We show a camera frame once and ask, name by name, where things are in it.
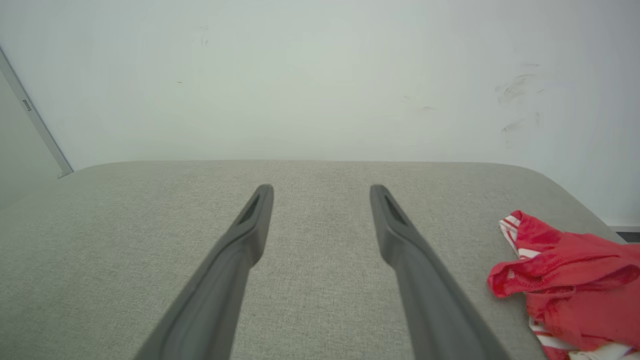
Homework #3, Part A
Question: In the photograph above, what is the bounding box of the grey fabric sofa cushion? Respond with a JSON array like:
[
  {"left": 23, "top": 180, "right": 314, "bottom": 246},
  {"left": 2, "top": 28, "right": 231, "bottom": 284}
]
[{"left": 0, "top": 159, "right": 627, "bottom": 360}]

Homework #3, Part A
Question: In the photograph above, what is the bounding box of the red and white garment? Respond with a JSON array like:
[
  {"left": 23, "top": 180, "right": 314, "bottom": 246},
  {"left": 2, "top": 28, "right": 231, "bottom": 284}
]
[{"left": 487, "top": 210, "right": 640, "bottom": 360}]

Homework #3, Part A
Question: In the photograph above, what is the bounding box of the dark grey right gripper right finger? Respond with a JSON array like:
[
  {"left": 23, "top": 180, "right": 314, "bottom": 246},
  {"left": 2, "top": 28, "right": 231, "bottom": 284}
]
[{"left": 369, "top": 184, "right": 511, "bottom": 360}]

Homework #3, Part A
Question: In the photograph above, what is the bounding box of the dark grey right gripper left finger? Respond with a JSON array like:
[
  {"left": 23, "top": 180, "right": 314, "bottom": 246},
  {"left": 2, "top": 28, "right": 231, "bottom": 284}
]
[{"left": 133, "top": 184, "right": 275, "bottom": 360}]

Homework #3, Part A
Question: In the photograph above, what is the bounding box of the grey metal frame bar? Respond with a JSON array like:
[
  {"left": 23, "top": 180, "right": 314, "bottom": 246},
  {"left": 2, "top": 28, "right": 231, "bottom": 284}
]
[{"left": 0, "top": 46, "right": 75, "bottom": 179}]

